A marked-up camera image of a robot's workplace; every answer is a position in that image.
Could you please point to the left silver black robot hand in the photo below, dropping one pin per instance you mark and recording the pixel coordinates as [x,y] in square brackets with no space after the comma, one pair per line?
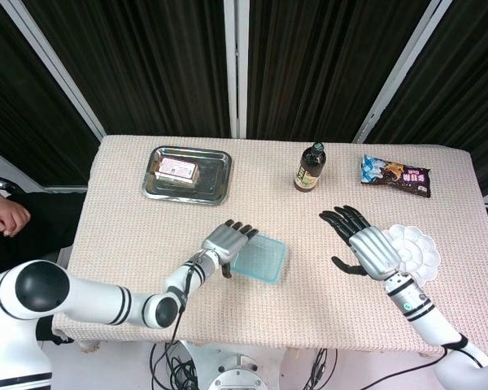
[223,241]

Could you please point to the white flower paint palette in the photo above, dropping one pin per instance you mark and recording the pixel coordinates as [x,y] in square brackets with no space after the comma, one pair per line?
[419,252]

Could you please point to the dark glass sauce bottle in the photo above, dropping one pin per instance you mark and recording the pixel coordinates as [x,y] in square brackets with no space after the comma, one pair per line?
[309,166]

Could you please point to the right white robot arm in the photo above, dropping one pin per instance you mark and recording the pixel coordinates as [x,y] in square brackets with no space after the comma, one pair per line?
[423,313]

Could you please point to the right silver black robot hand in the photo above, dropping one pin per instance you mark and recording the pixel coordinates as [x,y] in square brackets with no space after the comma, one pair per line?
[372,248]

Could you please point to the grey chair part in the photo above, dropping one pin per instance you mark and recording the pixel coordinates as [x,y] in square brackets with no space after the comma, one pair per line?
[63,256]

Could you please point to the blue brown snack bag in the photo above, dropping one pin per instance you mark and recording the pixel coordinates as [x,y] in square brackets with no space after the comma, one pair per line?
[406,178]

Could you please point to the white frame post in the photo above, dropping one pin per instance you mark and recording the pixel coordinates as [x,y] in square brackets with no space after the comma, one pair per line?
[236,69]
[398,69]
[53,73]

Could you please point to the person's left hand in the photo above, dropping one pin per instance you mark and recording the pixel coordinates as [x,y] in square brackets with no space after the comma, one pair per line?
[8,217]

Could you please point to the beige waffle tablecloth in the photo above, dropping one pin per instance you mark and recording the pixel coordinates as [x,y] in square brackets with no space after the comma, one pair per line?
[146,243]

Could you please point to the chrome chair armrest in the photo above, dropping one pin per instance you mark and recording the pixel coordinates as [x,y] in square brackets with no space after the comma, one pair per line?
[2,183]

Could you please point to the person's black clothing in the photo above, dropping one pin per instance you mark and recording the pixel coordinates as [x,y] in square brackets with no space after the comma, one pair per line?
[49,227]

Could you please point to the stainless steel tray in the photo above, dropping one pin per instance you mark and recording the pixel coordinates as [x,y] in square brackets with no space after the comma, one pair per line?
[215,178]

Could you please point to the black curtain panel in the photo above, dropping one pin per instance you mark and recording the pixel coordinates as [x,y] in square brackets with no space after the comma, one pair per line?
[463,81]
[20,113]
[321,65]
[146,65]

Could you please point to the blue rimmed clear lid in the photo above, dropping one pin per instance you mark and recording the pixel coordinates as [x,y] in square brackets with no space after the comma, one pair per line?
[262,256]

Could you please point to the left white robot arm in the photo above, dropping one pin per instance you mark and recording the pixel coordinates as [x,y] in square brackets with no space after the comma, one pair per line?
[93,300]

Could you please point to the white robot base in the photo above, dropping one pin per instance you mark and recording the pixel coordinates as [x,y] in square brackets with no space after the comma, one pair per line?
[236,365]

